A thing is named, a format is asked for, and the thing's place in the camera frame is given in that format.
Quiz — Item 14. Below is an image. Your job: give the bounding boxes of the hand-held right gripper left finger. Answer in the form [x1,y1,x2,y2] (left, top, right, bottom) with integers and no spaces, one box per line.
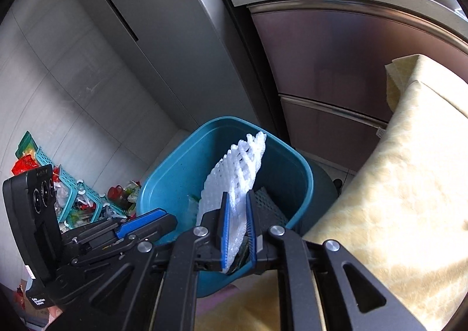
[55,192,231,331]

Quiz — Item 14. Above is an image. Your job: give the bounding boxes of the red green packets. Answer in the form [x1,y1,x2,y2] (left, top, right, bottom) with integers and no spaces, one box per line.
[11,131,41,175]

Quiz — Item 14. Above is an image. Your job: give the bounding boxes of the teal plastic basket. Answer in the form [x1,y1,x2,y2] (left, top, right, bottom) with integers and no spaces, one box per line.
[35,147,110,225]

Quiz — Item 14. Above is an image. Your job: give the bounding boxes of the kitchen counter cabinet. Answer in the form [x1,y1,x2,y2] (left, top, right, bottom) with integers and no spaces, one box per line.
[223,0,468,174]

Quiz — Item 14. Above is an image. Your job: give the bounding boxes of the white foam net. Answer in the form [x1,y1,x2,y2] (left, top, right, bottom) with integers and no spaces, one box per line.
[197,131,267,275]

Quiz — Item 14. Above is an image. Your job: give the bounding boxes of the grey refrigerator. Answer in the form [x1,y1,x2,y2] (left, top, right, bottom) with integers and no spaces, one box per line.
[60,0,278,142]

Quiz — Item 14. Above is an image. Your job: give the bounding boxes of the dark perforated sheet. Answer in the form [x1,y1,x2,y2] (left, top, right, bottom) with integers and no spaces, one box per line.
[252,187,289,230]

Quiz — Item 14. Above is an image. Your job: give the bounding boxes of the yellow tablecloth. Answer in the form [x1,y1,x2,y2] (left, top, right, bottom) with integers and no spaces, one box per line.
[194,54,468,331]

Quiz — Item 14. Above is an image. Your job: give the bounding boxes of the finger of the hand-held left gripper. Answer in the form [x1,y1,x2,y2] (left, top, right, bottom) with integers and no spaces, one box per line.
[78,215,178,256]
[60,208,169,244]

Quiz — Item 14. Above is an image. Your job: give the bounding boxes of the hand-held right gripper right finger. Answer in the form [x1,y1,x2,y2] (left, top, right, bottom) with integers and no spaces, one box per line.
[246,190,428,331]

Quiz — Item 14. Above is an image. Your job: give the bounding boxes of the blue plastic bin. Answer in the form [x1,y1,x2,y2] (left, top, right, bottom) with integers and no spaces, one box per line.
[136,116,315,299]

